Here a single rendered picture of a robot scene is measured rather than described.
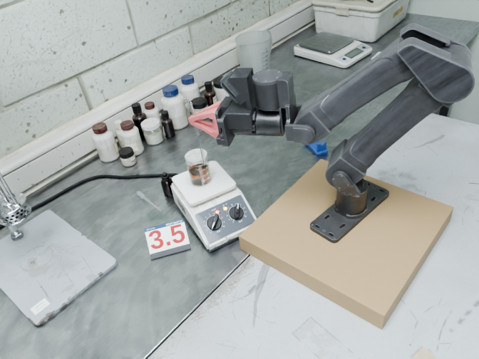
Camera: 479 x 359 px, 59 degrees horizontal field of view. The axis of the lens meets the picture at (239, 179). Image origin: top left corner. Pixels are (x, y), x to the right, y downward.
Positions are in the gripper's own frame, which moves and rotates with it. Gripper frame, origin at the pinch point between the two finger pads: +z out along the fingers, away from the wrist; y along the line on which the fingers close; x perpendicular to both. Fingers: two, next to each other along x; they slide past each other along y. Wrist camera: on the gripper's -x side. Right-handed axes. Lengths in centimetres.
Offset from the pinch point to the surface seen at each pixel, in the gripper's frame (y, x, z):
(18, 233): 20, 20, 42
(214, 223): 11.5, 18.7, -5.1
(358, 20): -106, 17, -26
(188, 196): 6.9, 15.6, 2.1
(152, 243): 16.1, 22.3, 8.8
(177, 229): 11.9, 21.5, 4.4
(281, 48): -98, 24, 5
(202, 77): -59, 19, 25
